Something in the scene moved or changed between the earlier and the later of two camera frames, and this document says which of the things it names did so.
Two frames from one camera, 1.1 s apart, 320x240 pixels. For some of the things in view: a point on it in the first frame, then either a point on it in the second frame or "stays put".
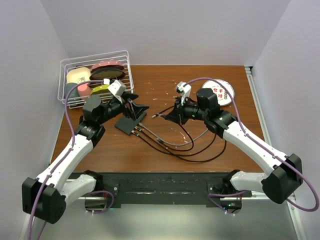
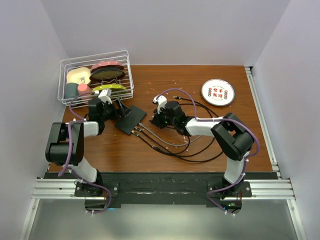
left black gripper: [137, 109] → [116, 114]
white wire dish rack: [106, 76] stays put
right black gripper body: [186, 112] → [162, 118]
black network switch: [127, 125] stays put
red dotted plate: [107, 64] stays put
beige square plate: [77, 75] stays put
